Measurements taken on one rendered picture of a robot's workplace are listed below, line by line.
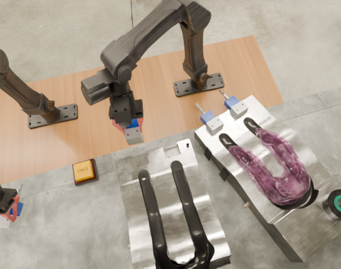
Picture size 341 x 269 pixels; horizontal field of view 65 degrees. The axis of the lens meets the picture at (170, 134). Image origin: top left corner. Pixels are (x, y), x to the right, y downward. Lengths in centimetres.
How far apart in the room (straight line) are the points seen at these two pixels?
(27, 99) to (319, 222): 96
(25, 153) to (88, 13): 186
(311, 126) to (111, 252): 82
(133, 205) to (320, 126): 72
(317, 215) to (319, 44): 183
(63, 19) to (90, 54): 52
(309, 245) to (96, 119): 83
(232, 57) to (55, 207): 90
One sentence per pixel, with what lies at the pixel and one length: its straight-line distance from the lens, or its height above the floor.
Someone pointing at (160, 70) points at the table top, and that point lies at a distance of 118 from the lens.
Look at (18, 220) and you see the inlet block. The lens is 96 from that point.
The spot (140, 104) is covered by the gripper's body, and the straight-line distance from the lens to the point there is 82.
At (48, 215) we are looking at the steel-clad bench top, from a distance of 105.
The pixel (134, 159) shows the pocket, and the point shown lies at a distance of 93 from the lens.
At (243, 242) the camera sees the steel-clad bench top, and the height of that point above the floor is 80.
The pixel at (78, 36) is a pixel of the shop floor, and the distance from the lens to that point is 262.
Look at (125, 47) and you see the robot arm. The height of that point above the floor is 121.
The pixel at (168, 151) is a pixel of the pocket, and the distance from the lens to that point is 92.
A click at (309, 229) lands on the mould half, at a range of 88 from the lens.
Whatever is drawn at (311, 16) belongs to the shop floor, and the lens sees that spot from 272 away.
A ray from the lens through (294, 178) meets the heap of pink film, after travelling 91.
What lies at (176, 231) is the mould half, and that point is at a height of 91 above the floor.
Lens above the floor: 172
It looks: 65 degrees down
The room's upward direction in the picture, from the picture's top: 10 degrees counter-clockwise
